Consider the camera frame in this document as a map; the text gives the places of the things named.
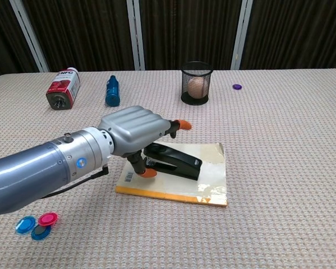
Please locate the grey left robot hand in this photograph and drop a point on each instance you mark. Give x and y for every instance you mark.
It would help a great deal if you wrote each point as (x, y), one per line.
(135, 131)

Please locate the black stapler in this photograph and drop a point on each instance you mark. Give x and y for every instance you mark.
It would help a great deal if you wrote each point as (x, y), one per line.
(176, 164)

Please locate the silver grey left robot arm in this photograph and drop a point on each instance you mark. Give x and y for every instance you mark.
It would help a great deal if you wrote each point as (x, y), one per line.
(44, 171)

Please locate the beige ball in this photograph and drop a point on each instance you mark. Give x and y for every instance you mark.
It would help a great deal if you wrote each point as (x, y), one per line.
(196, 87)

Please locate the worn yellow paperback book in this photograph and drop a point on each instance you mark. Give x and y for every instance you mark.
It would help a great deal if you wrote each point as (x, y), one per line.
(207, 179)

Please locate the blue metallic bottle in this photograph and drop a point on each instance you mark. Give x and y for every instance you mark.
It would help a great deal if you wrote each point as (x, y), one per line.
(112, 91)

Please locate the black mesh pen holder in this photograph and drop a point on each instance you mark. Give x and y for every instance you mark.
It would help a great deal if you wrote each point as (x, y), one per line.
(196, 83)

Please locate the red white NFC juice carton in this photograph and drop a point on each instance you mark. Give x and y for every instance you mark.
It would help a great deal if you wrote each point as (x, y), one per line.
(64, 88)

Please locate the purple bottle cap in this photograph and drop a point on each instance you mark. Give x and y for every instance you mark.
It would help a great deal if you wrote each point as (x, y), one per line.
(237, 87)

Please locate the pink translucent plastic disc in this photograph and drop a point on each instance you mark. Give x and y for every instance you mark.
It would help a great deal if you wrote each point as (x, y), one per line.
(47, 218)

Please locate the blue disc with dark centre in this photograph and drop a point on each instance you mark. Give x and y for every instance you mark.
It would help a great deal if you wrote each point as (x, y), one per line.
(41, 232)

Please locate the light blue translucent plastic disc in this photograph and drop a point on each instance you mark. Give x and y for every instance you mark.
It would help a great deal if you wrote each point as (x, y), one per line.
(25, 225)

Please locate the grey metal wall rail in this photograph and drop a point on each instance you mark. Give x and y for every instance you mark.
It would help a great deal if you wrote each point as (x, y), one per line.
(242, 33)
(136, 35)
(30, 35)

